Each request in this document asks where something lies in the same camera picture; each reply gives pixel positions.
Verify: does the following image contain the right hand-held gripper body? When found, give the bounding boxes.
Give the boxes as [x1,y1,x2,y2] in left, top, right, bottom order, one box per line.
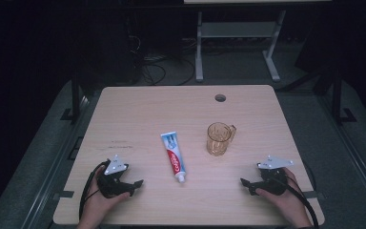
[254,155,295,197]

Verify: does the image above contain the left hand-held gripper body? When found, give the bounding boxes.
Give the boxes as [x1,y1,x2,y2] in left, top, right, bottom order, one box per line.
[96,155,132,198]

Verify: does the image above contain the person's left hand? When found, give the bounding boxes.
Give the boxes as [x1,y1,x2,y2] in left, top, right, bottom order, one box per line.
[77,165,132,226]

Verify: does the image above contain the person's right hand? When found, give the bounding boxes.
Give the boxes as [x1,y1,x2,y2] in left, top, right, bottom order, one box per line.
[255,168,313,227]

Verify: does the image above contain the toothpaste tube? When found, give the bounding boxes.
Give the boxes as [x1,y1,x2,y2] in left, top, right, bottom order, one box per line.
[160,131,187,184]

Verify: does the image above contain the amber transparent cup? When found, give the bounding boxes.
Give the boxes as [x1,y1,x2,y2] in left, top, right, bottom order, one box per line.
[206,121,237,157]

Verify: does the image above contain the black metal stand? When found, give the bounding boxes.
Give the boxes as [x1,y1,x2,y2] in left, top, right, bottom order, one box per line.
[60,71,91,125]
[329,68,357,126]

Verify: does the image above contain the white metal stand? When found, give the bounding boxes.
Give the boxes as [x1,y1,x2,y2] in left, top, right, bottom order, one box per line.
[194,9,288,84]

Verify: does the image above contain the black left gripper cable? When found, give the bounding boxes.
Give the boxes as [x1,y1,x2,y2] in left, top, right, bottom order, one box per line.
[78,159,111,221]

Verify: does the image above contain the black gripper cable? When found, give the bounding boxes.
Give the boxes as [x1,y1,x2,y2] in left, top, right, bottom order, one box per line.
[78,159,111,221]
[274,165,320,229]

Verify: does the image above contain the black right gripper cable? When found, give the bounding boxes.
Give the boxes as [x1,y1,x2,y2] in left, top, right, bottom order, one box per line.
[274,165,320,229]

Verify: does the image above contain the aluminium floor rail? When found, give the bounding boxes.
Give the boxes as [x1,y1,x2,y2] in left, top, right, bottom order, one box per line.
[18,94,92,229]
[318,94,366,220]

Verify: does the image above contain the black floor cables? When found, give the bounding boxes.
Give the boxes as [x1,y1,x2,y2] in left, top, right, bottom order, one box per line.
[128,33,197,87]

